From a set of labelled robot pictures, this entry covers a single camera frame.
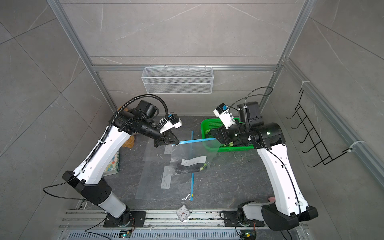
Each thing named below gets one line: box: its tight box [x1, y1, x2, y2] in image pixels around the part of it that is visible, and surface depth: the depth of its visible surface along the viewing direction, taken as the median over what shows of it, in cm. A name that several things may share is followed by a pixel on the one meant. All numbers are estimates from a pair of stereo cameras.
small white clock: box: [175, 205, 191, 222], surface depth 76 cm
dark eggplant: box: [175, 162, 207, 174], surface depth 82 cm
